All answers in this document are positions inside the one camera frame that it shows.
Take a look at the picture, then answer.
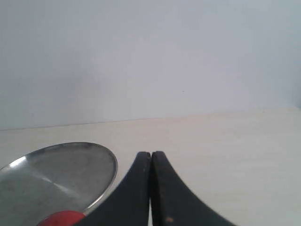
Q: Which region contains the round steel plate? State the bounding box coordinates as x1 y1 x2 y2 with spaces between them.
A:
0 142 118 218

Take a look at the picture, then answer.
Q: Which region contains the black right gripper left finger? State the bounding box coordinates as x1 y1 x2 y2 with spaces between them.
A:
79 152 151 226

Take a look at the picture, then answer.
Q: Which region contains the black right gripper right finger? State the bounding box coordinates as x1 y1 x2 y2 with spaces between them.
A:
150 151 232 226

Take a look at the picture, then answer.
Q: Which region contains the red dome push button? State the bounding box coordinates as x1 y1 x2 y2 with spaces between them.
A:
37 210 86 226

